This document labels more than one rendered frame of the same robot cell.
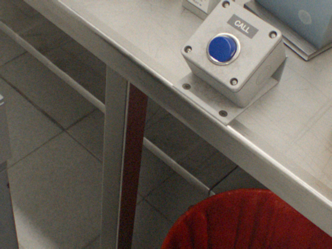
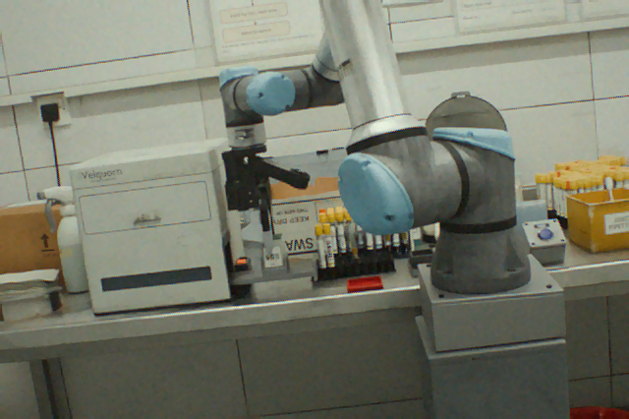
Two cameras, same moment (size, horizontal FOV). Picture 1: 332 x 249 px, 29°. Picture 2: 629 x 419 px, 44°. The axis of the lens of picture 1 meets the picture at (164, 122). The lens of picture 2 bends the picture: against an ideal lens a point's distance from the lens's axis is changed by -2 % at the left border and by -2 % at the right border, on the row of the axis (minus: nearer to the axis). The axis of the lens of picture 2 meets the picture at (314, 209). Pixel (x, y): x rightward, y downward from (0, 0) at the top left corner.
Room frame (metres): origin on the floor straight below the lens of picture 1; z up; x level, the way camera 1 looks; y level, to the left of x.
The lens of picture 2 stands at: (-0.52, 1.12, 1.28)
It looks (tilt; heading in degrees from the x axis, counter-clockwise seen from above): 9 degrees down; 326
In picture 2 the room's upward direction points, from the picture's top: 7 degrees counter-clockwise
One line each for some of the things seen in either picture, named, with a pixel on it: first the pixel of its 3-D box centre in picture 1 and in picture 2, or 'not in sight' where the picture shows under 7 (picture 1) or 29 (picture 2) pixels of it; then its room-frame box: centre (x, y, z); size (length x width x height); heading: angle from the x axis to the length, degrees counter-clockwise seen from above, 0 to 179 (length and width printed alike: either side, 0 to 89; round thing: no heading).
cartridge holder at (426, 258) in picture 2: not in sight; (423, 261); (0.65, 0.08, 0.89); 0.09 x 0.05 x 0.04; 144
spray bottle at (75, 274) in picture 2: not in sight; (68, 239); (1.24, 0.60, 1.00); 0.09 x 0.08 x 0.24; 143
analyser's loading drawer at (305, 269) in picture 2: not in sight; (264, 269); (0.81, 0.35, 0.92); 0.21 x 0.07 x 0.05; 53
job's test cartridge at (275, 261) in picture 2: not in sight; (273, 254); (0.80, 0.34, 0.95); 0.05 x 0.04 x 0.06; 143
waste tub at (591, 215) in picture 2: not in sight; (608, 218); (0.44, -0.25, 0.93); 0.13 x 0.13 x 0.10; 58
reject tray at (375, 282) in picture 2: not in sight; (365, 283); (0.67, 0.22, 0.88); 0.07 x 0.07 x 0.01; 53
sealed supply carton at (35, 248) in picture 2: not in sight; (48, 238); (1.49, 0.58, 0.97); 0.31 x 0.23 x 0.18; 47
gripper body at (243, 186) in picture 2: not in sight; (248, 178); (0.82, 0.36, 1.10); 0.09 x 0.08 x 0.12; 53
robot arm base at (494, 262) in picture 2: not in sight; (479, 246); (0.31, 0.27, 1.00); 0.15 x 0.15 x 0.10
